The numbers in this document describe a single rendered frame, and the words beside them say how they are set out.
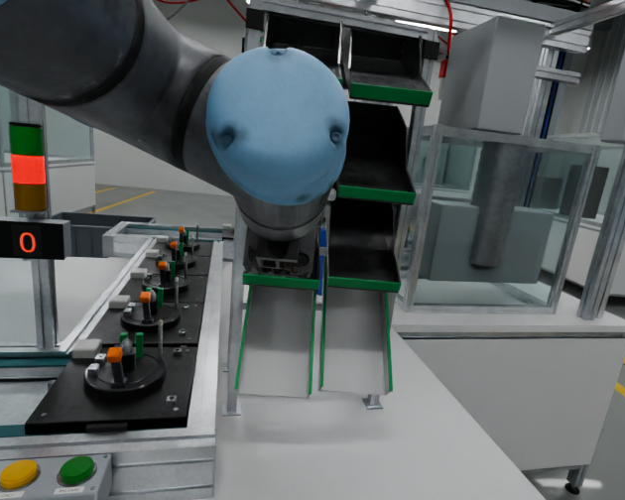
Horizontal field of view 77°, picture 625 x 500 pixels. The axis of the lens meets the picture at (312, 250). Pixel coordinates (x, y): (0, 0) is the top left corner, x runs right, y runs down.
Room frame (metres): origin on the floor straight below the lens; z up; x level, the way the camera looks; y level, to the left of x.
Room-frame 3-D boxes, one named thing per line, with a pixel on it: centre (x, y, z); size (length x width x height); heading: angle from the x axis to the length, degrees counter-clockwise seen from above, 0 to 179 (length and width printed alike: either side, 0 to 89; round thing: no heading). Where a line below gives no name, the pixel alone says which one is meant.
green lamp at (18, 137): (0.73, 0.54, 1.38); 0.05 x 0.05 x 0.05
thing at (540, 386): (1.74, -0.76, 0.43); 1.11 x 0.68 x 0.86; 103
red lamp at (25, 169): (0.73, 0.54, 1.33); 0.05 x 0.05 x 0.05
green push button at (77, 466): (0.44, 0.29, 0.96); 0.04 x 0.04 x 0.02
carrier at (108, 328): (0.90, 0.38, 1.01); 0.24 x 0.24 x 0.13; 13
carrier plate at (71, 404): (0.65, 0.32, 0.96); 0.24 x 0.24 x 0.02; 13
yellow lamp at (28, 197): (0.73, 0.54, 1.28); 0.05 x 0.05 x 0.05
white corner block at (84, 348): (0.73, 0.44, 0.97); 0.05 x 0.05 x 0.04; 13
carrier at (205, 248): (1.62, 0.55, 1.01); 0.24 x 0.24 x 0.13; 13
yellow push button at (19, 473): (0.43, 0.36, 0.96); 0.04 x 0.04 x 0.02
